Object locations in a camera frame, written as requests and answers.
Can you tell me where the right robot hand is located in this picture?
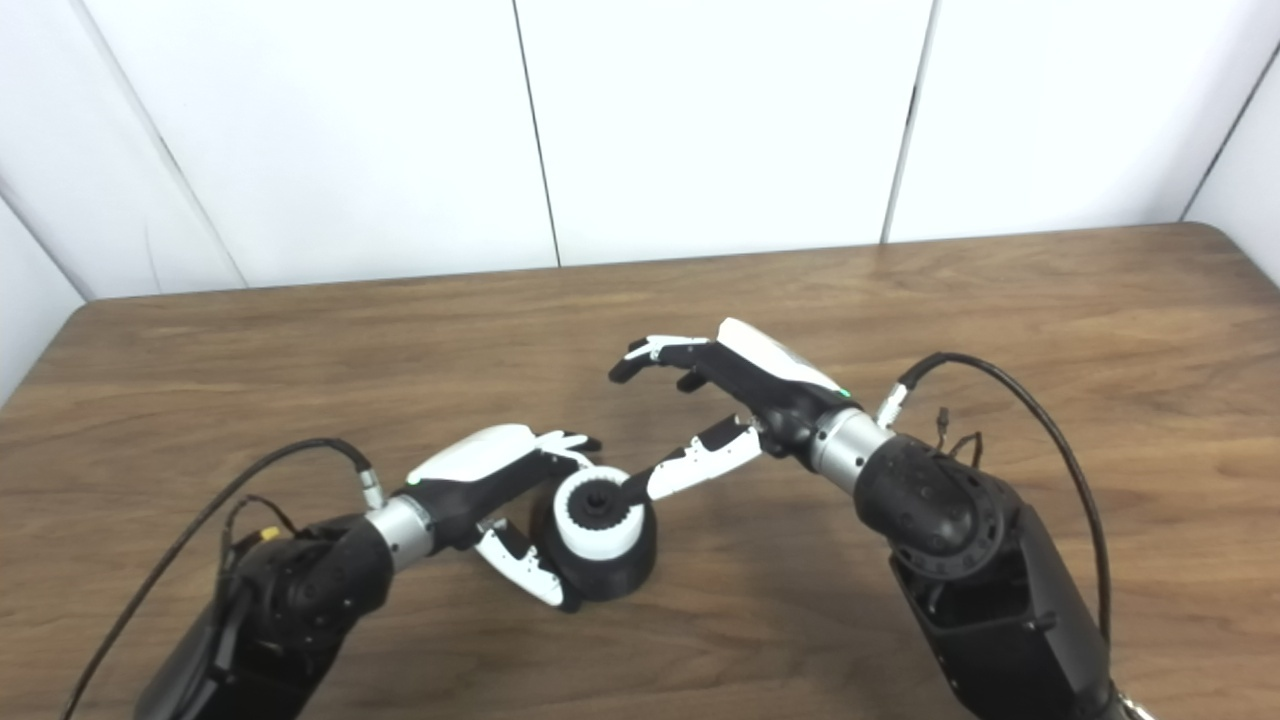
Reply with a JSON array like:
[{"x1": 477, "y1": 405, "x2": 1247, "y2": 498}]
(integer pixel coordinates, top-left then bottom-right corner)
[{"x1": 608, "y1": 318, "x2": 863, "y2": 503}]

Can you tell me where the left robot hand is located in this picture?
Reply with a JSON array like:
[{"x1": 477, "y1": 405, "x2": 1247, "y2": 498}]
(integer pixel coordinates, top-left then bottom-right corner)
[{"x1": 405, "y1": 424, "x2": 603, "y2": 609}]

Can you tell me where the white ring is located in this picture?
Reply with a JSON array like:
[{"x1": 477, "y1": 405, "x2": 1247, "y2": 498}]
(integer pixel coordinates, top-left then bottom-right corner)
[{"x1": 553, "y1": 466, "x2": 646, "y2": 561}]

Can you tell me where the round black part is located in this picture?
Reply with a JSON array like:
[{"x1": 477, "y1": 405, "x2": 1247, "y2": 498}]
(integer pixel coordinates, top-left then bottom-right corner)
[{"x1": 530, "y1": 466, "x2": 659, "y2": 603}]

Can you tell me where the thin black wire loop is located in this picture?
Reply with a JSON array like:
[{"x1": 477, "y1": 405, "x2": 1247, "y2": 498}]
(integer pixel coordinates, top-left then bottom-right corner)
[{"x1": 930, "y1": 405, "x2": 986, "y2": 471}]

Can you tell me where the thin wire with yellow connector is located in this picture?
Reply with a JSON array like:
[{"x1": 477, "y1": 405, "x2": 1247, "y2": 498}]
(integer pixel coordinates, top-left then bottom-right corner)
[{"x1": 222, "y1": 495, "x2": 301, "y2": 573}]

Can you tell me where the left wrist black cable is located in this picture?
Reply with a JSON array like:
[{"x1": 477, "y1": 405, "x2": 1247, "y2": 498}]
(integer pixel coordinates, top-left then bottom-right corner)
[{"x1": 60, "y1": 437, "x2": 387, "y2": 720}]

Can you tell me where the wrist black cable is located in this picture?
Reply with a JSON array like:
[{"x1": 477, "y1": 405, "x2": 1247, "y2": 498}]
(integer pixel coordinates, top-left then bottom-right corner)
[
  {"x1": 876, "y1": 352, "x2": 1113, "y2": 646},
  {"x1": 60, "y1": 437, "x2": 387, "y2": 720}
]

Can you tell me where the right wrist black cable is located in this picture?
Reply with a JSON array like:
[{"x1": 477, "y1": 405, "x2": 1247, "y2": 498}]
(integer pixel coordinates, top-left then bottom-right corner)
[{"x1": 876, "y1": 352, "x2": 1113, "y2": 646}]

